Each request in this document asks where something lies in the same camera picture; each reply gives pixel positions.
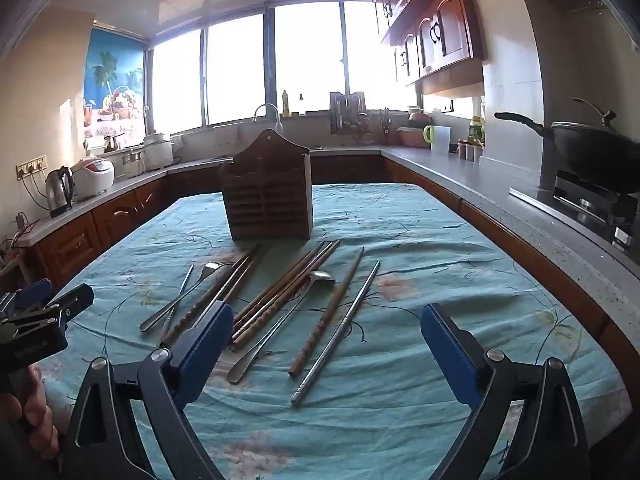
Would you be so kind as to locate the wall power outlet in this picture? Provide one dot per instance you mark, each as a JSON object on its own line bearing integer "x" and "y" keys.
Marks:
{"x": 31, "y": 166}

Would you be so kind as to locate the row of seasoning jars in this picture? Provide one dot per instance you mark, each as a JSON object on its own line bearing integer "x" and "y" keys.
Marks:
{"x": 470, "y": 152}

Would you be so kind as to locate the black wok with lid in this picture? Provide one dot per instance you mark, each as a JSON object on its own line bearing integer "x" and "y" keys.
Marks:
{"x": 595, "y": 150}

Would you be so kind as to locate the gas stove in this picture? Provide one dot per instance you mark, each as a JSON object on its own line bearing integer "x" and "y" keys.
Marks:
{"x": 590, "y": 210}

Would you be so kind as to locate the white pink rice cooker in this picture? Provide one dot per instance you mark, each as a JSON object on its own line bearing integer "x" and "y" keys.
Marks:
{"x": 92, "y": 180}

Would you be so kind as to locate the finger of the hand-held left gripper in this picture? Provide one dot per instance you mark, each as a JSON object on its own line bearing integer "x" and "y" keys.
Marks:
{"x": 32, "y": 292}
{"x": 75, "y": 299}

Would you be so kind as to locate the pink plastic basin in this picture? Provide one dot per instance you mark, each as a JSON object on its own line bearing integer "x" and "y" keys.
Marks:
{"x": 412, "y": 137}

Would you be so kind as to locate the dish rack with boards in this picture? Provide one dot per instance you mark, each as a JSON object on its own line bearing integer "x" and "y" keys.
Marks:
{"x": 350, "y": 112}

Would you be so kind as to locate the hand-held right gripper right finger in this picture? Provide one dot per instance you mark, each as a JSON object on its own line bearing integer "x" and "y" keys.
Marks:
{"x": 449, "y": 355}

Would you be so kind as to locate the wooden base cabinets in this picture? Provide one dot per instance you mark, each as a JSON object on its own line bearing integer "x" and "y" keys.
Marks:
{"x": 120, "y": 215}

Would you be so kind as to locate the thin metal chopstick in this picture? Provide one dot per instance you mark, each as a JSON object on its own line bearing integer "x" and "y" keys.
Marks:
{"x": 181, "y": 292}

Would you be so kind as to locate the person's left hand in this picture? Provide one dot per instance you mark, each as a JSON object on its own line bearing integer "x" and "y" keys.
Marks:
{"x": 37, "y": 410}

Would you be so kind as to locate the thick metal chopstick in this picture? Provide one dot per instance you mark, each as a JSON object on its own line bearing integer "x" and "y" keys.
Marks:
{"x": 340, "y": 327}

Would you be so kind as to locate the knife holder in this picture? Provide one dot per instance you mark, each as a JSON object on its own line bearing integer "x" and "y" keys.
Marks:
{"x": 385, "y": 121}

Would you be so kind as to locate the wooden utensil holder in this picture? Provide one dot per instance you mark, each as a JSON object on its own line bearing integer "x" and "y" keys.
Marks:
{"x": 267, "y": 195}

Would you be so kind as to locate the wooden upper cabinets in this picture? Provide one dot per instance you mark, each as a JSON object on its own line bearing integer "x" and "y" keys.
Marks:
{"x": 440, "y": 25}

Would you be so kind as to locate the steel electric kettle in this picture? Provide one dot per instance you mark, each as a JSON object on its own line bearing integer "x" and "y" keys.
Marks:
{"x": 59, "y": 190}

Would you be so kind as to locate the white round cooker pot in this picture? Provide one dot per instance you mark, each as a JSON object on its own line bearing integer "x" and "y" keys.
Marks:
{"x": 157, "y": 152}

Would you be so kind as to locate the long metal spoon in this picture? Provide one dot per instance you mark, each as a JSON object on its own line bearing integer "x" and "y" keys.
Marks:
{"x": 260, "y": 345}

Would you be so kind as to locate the pile of wooden chopsticks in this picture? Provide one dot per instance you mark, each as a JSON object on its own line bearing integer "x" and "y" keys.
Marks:
{"x": 272, "y": 292}

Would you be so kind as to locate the large kitchen window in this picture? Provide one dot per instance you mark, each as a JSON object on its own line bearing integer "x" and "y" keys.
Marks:
{"x": 235, "y": 65}

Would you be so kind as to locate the curved metal faucet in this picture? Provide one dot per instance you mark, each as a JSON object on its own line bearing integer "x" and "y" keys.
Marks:
{"x": 267, "y": 107}

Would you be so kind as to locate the dark patterned wooden chopstick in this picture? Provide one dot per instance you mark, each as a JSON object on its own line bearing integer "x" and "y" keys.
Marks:
{"x": 325, "y": 315}

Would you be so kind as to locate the grey kitchen countertop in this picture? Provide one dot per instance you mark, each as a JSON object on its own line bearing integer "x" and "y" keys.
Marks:
{"x": 500, "y": 190}

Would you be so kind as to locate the yellow dish soap bottle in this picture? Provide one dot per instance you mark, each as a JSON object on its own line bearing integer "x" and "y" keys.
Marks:
{"x": 285, "y": 105}

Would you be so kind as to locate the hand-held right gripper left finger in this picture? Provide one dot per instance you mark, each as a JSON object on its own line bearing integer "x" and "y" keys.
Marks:
{"x": 206, "y": 345}

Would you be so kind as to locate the teal floral tablecloth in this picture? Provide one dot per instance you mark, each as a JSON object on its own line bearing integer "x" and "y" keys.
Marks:
{"x": 380, "y": 410}

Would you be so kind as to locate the metal fork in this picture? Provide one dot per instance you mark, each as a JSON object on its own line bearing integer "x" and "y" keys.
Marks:
{"x": 165, "y": 312}

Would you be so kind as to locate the printed window blind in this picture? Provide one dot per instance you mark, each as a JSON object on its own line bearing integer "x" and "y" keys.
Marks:
{"x": 115, "y": 80}

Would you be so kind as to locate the green label bottle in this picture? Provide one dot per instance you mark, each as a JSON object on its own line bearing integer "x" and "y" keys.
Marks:
{"x": 476, "y": 130}

